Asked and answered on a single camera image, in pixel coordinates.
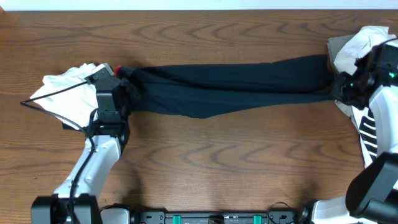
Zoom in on black folded garment under shirt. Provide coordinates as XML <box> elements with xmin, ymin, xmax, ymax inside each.
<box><xmin>62</xmin><ymin>123</ymin><xmax>91</xmax><ymax>132</ymax></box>

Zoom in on beige garment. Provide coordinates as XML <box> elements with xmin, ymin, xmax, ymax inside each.
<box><xmin>327</xmin><ymin>34</ymin><xmax>354</xmax><ymax>75</ymax></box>

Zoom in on white folded shirt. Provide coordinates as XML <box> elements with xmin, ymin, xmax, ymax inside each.
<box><xmin>31</xmin><ymin>63</ymin><xmax>98</xmax><ymax>128</ymax></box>

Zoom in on left black cable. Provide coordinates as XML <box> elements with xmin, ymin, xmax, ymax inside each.
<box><xmin>19</xmin><ymin>80</ymin><xmax>97</xmax><ymax>224</ymax></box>

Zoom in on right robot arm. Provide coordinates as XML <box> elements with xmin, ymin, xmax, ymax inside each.
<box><xmin>307</xmin><ymin>40</ymin><xmax>397</xmax><ymax>223</ymax></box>

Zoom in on white black striped garment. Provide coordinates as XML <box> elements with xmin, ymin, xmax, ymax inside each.
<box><xmin>351</xmin><ymin>107</ymin><xmax>377</xmax><ymax>168</ymax></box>

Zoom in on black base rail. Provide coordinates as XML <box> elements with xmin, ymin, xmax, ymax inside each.
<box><xmin>99</xmin><ymin>201</ymin><xmax>312</xmax><ymax>224</ymax></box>

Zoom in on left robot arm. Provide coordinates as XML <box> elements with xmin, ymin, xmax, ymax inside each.
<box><xmin>30</xmin><ymin>77</ymin><xmax>137</xmax><ymax>223</ymax></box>

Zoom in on white crumpled garment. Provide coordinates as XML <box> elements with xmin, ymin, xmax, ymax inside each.
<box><xmin>344</xmin><ymin>26</ymin><xmax>397</xmax><ymax>75</ymax></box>

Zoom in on black leggings with red waistband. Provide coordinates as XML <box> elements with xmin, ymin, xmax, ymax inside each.
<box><xmin>116</xmin><ymin>55</ymin><xmax>334</xmax><ymax>118</ymax></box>

